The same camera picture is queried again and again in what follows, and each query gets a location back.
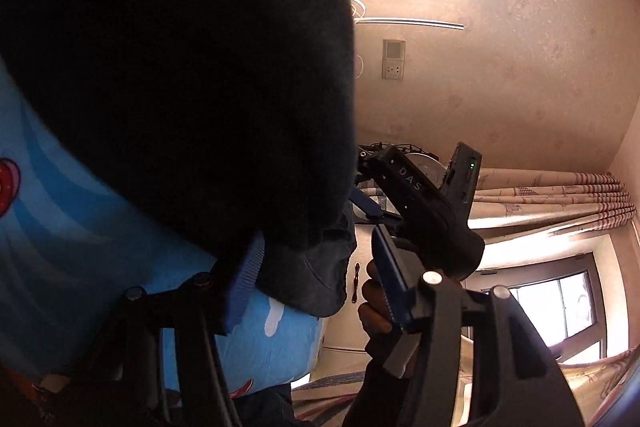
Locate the person's right hand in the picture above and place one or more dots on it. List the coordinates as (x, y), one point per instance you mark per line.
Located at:
(375, 312)

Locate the person's right forearm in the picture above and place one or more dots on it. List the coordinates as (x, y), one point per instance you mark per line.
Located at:
(370, 397)

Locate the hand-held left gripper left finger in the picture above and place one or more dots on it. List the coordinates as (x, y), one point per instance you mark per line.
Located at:
(245, 287)

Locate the sailboat printed curtain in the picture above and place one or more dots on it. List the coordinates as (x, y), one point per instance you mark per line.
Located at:
(550, 202)

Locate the white cabinet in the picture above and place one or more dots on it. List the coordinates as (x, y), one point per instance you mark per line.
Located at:
(340, 337)

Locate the blue cartoon printed bedsheet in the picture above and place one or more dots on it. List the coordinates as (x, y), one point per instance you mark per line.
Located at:
(75, 232)

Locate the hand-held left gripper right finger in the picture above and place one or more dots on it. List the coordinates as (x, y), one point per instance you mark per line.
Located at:
(392, 282)

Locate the window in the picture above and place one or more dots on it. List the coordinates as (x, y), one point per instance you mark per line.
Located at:
(550, 307)

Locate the black pants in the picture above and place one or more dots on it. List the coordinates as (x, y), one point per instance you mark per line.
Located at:
(175, 82)

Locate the wall outlet plate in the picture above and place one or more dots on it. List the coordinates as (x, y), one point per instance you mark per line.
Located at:
(393, 59)

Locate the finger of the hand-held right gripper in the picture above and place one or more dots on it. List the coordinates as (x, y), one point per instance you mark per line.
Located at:
(370, 208)

